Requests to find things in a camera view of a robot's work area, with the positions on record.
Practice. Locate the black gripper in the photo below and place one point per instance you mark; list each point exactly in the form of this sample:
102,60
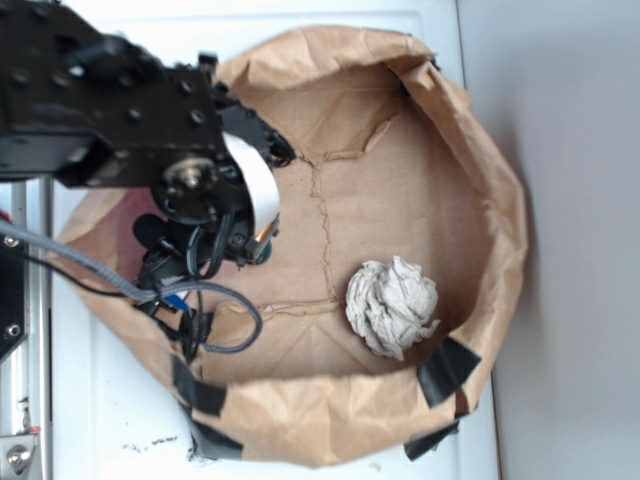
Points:
208,161

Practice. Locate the green plastic pickle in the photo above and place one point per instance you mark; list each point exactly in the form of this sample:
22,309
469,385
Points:
265,255

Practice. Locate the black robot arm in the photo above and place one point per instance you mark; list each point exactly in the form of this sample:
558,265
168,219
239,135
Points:
95,111

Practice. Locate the brown paper bag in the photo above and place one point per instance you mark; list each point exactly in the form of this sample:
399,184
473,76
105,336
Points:
391,160

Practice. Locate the crumpled white paper ball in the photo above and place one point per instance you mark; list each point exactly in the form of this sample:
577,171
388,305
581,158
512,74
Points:
391,306

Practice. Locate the aluminium rail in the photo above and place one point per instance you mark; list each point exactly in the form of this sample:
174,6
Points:
26,431

